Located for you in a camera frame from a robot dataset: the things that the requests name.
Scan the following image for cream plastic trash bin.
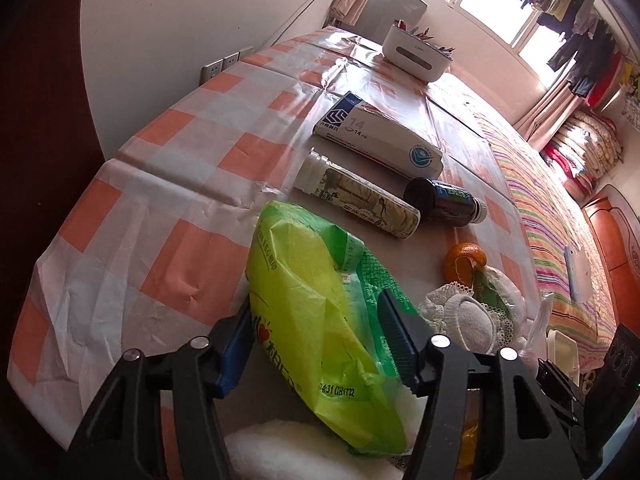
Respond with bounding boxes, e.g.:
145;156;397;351
547;330;580;386

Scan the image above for beige right curtain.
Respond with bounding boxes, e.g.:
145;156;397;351
514;78;585;152

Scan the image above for white desk organizer box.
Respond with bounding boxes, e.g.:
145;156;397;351
382;20;452;84

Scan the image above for stack of folded quilts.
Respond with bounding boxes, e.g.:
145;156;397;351
540;108;623;203

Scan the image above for white floor air conditioner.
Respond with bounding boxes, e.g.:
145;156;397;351
350;0;427;44

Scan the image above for wall power sockets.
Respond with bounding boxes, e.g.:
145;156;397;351
200;47;254;84

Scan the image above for white blue medicine box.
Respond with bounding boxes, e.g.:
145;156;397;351
314;92;444;179

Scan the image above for blue white lint roller case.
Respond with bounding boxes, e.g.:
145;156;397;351
564;245;593;302

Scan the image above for hanging clothes row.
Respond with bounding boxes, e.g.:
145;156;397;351
520;0;634;107

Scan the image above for striped colourful bedspread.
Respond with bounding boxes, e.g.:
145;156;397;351
473;112;617;372

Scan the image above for crumpled white tissue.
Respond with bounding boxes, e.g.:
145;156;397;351
520;292;555;364

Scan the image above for yellow green plastic bag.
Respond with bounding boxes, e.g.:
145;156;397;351
246;200;414;456

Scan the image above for patterned tube white cap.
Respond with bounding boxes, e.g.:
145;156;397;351
294;150;421;240

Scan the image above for wooden bed headboard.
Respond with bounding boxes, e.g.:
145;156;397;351
582;184;640;335

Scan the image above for white fluffy plush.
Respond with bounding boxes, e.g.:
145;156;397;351
221;393;408;479

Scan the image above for dark brown medicine bottle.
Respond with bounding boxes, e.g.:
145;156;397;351
402;178;487;228

